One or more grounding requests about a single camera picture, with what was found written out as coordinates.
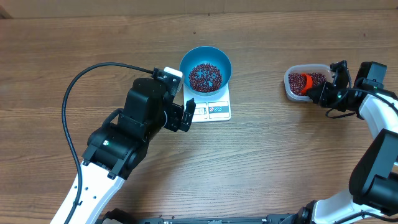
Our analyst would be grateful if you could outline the red scoop with blue handle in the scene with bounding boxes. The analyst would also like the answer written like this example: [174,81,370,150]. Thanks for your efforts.
[300,73,313,95]

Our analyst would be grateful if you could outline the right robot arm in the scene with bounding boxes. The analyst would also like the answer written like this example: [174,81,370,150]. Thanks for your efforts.
[283,60,397,223]

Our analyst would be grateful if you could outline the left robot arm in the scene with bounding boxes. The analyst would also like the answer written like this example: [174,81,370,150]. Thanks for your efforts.
[52,67,195,223]

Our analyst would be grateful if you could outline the white digital kitchen scale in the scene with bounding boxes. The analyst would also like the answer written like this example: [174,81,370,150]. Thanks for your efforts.
[183,84,231,123]

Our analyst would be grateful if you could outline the red beans in bowl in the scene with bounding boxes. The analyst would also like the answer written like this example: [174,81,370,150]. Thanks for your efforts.
[188,63,223,93]

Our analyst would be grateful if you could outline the teal plastic bowl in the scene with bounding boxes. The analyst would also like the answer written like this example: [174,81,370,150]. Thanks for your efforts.
[179,46,233,95]

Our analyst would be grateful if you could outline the red adzuki beans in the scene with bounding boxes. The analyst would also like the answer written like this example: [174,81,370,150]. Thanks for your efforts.
[288,73,326,96]

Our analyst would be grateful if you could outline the clear plastic container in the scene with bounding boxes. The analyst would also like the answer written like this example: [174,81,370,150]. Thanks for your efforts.
[284,64,334,102]

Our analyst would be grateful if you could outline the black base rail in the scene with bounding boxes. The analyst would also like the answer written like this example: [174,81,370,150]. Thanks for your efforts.
[95,208,297,224]

